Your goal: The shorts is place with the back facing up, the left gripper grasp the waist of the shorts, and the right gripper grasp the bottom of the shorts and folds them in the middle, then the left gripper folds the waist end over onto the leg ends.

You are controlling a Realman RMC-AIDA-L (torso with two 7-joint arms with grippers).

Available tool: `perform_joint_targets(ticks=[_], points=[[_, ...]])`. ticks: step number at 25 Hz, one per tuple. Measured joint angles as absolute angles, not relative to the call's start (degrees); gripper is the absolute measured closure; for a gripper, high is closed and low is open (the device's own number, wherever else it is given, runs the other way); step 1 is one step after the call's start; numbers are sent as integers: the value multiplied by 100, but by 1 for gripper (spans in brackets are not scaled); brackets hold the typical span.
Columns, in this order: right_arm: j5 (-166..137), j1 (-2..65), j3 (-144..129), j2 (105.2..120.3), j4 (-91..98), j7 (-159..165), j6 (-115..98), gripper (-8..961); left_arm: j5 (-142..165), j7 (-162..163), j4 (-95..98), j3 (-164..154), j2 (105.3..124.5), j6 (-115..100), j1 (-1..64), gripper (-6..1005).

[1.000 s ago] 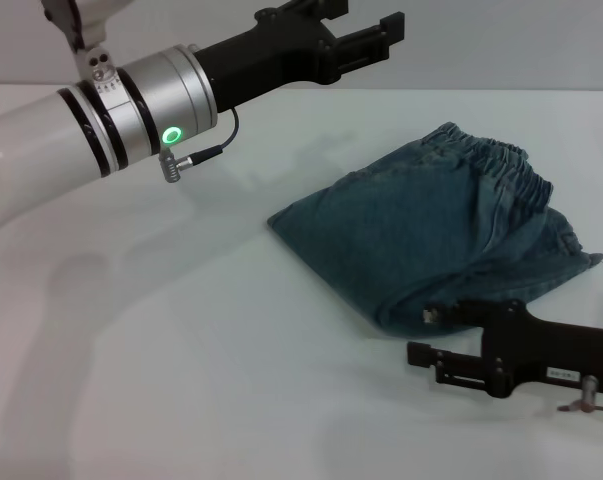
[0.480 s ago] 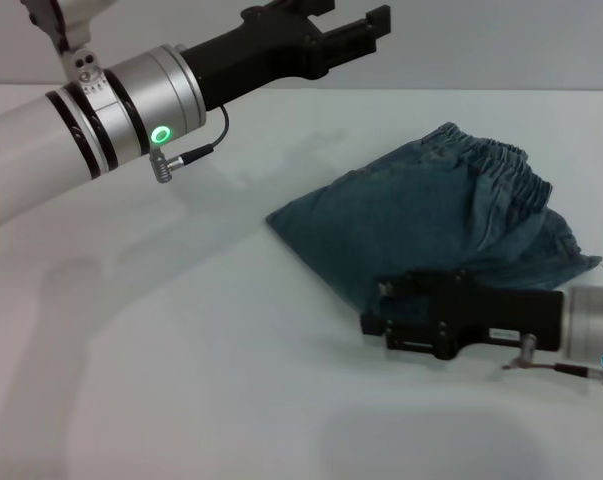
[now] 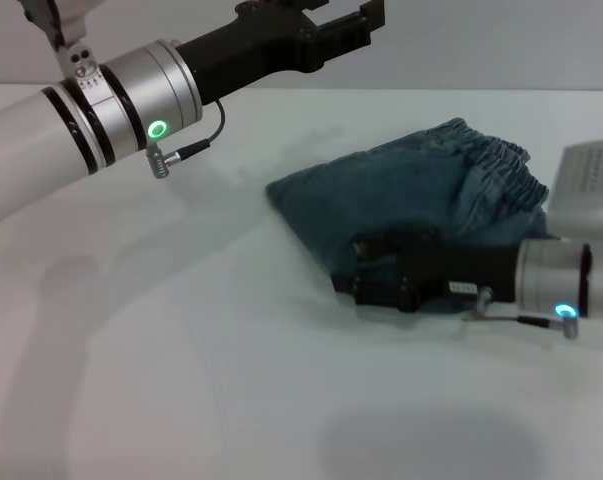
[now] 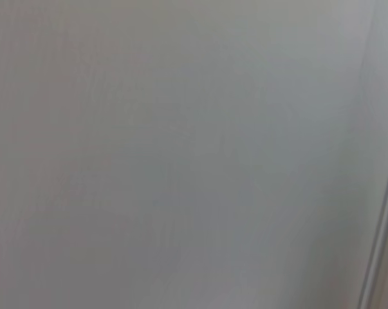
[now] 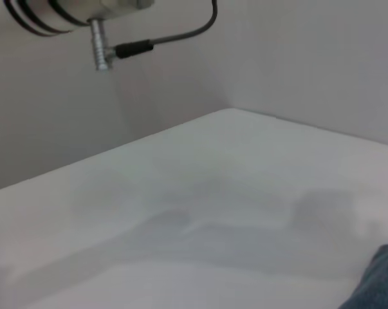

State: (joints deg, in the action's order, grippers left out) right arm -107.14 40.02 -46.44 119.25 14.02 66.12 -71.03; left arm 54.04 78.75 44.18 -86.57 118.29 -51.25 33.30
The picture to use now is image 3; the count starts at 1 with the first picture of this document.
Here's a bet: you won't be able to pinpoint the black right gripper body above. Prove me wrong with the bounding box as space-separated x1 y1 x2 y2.
400 228 523 315

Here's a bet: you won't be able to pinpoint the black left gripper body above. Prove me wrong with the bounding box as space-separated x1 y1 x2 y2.
175 0 332 107

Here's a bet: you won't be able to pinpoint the blue denim shorts with print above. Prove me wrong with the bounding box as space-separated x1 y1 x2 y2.
265 117 551 304

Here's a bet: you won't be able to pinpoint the thin dark cable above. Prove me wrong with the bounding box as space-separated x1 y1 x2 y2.
147 99 226 179
461 287 581 341

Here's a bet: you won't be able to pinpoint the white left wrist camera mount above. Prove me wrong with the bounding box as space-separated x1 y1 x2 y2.
16 0 102 81

